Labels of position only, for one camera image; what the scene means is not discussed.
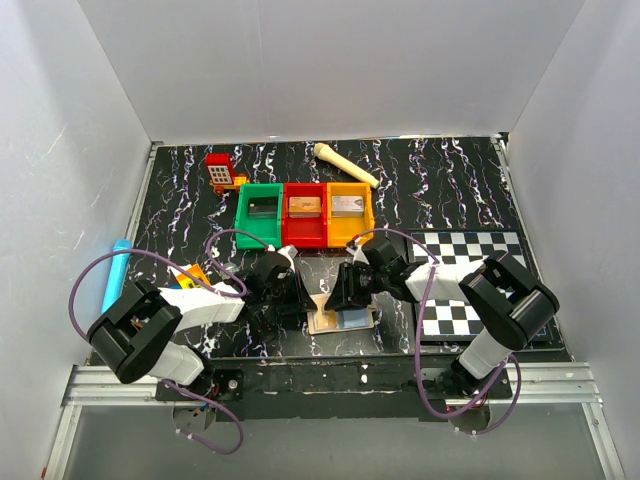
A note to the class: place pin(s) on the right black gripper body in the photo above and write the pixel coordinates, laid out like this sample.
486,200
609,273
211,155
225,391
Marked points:
380,278

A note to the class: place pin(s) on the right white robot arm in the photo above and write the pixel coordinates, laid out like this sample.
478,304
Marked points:
512,304

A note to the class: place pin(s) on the orange gold credit card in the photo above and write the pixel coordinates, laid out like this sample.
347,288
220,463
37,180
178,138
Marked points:
323,320

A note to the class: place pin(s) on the colourful toy block building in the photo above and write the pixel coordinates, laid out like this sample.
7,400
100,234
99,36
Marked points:
188,280

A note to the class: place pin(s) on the beige toy microphone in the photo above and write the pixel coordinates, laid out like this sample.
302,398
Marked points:
325,153

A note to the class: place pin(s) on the red plastic bin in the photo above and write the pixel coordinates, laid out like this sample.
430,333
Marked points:
304,230

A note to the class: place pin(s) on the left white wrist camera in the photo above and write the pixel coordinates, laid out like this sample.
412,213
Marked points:
289,252

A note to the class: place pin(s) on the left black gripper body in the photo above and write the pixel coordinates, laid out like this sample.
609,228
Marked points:
272,297

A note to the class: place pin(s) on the blue toy microphone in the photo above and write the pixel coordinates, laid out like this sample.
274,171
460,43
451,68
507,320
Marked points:
115,281

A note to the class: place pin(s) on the yellow plastic bin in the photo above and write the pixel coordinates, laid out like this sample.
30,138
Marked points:
341,229

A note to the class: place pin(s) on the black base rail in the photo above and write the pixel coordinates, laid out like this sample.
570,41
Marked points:
314,388

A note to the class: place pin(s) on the silver card box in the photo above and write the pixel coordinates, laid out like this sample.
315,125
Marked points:
347,206

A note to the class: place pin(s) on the black card box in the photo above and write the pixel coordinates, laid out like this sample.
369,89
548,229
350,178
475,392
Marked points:
263,207

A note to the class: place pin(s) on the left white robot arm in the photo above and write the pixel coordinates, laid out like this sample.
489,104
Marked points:
134,335

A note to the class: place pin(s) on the orange card box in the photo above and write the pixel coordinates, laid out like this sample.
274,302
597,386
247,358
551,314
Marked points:
304,207

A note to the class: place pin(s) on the beige leather card holder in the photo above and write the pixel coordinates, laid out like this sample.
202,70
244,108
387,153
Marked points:
349,320

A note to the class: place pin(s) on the green plastic bin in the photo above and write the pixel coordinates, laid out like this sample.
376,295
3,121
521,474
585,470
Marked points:
268,229

